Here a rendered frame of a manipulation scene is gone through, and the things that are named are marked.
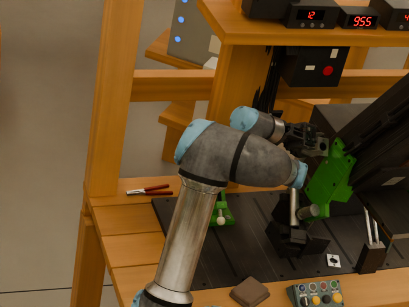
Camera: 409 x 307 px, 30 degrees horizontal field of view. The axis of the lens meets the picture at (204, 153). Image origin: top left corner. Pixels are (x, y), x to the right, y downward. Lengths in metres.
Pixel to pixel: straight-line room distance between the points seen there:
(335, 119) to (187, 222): 0.90
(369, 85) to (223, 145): 1.18
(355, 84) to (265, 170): 1.11
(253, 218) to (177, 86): 0.50
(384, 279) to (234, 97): 0.73
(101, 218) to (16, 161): 1.74
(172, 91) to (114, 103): 0.23
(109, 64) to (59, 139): 2.11
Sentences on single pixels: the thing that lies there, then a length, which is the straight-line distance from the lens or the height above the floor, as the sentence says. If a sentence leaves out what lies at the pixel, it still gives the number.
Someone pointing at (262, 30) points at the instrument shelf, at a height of 1.54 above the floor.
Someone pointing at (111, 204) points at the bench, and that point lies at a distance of 2.48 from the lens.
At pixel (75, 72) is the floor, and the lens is 4.94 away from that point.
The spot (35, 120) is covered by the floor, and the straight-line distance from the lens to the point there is 4.44.
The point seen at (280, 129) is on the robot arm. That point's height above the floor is 1.35.
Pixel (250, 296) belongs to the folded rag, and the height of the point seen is 0.93.
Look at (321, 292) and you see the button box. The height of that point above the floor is 0.94.
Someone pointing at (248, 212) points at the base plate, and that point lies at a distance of 2.53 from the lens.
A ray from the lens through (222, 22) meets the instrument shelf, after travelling 2.20.
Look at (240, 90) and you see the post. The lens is 2.41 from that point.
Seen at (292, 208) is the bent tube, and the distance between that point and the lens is 2.38.
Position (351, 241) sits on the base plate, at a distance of 2.55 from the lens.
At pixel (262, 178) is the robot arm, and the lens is 1.67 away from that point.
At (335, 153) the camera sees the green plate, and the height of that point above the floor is 1.24.
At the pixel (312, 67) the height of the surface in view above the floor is 1.42.
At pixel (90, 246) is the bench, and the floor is 0.67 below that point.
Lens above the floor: 2.44
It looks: 34 degrees down
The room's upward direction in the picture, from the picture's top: 12 degrees clockwise
